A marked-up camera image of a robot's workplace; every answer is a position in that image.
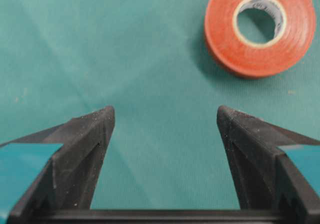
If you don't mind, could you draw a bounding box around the orange tape roll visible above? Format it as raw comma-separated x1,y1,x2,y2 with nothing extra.
204,0,317,78

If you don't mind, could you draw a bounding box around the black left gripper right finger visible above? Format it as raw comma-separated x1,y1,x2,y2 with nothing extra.
216,105,320,223

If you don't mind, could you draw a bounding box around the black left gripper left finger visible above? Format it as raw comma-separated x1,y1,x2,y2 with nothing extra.
0,106,115,223

